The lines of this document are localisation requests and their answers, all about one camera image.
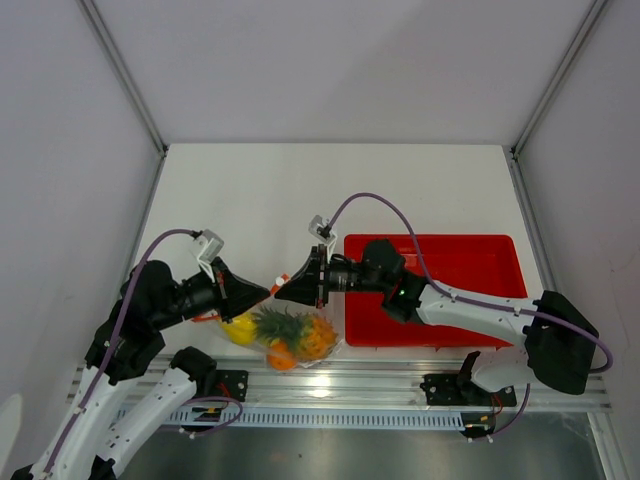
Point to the right aluminium corner post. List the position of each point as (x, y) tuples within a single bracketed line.
[(579, 40)]

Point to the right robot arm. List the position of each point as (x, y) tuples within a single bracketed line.
[(548, 339)]

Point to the toy orange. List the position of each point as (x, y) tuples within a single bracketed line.
[(280, 358)]

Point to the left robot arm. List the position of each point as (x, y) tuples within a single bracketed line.
[(92, 443)]

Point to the yellow toy lemon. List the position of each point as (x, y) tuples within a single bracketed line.
[(241, 330)]

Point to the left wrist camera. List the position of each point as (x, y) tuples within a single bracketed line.
[(205, 248)]

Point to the aluminium mounting rail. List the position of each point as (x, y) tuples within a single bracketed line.
[(365, 384)]

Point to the toy pineapple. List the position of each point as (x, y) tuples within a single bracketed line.
[(309, 337)]

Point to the aluminium corner post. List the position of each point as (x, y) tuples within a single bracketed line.
[(122, 74), (579, 40)]

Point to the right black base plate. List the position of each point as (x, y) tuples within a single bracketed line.
[(445, 389)]

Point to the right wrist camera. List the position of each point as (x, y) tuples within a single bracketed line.
[(321, 229)]

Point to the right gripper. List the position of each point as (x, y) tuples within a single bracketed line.
[(305, 286)]

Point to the clear zip top bag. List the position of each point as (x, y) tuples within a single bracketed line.
[(210, 319)]

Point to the red plastic tray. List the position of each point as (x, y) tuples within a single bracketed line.
[(485, 267)]

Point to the left aluminium corner post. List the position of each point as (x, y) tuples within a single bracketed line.
[(122, 74)]

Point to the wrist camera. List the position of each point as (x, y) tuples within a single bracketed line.
[(205, 248), (321, 229)]

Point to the white slotted cable duct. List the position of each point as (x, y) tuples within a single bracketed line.
[(416, 419)]

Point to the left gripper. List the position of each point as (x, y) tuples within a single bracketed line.
[(233, 294)]

